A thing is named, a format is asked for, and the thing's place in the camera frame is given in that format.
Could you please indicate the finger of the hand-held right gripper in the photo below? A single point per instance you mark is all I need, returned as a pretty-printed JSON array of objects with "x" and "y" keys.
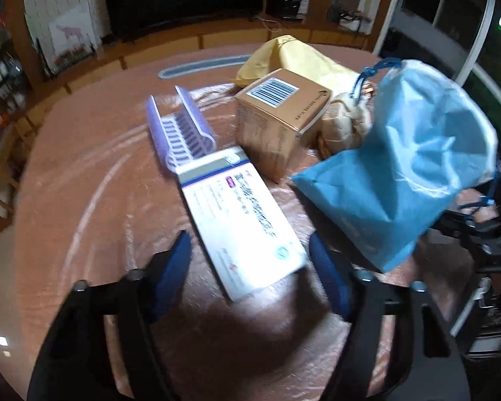
[{"x": 484, "y": 232}]

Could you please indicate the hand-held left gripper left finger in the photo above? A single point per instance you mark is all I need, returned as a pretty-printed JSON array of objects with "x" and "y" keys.
[{"x": 175, "y": 269}]

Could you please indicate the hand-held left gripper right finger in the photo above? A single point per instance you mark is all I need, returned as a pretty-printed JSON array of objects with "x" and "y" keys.
[{"x": 327, "y": 271}]

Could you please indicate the white medicine box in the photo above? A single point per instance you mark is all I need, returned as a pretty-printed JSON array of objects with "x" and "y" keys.
[{"x": 242, "y": 234}]

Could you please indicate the brown cardboard box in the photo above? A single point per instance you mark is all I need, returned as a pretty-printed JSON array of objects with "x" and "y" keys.
[{"x": 271, "y": 125}]

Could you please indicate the yellow cloth bag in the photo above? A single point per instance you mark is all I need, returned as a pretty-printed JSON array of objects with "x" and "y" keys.
[{"x": 300, "y": 56}]

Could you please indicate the purple white blister tray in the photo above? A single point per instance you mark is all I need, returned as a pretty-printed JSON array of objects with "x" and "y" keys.
[{"x": 179, "y": 133}]

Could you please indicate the beige crumpled wrapper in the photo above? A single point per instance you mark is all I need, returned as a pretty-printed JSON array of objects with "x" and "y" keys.
[{"x": 344, "y": 125}]

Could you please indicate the grey table slot strip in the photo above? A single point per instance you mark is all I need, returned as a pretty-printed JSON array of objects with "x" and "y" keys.
[{"x": 200, "y": 66}]

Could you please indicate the wooden drawer cabinet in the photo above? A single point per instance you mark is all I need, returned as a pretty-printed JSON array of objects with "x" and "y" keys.
[{"x": 183, "y": 44}]

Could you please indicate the black item on cabinet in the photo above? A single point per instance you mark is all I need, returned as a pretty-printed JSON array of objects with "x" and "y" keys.
[{"x": 353, "y": 19}]

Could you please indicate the animal picture board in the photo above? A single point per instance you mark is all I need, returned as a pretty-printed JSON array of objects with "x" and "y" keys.
[{"x": 73, "y": 29}]

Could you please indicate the black coffee machine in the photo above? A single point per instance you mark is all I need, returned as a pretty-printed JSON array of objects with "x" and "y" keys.
[{"x": 286, "y": 2}]

